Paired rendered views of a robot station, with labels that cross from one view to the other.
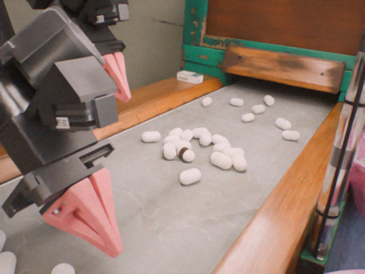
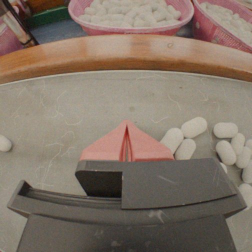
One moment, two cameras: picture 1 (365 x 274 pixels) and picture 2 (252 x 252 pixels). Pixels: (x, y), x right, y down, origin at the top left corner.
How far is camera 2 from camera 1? 0.31 m
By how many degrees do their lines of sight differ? 74
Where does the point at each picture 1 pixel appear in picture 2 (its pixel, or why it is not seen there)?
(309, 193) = (8, 56)
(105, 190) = (111, 140)
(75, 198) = (165, 152)
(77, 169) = (144, 180)
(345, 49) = not seen: outside the picture
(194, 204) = (30, 123)
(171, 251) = (90, 105)
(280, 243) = (64, 43)
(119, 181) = not seen: hidden behind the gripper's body
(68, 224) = not seen: hidden behind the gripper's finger
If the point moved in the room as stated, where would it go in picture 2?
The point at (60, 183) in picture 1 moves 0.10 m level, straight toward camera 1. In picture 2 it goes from (195, 167) to (246, 53)
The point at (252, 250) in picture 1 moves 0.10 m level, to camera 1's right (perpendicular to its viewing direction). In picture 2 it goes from (77, 50) to (63, 21)
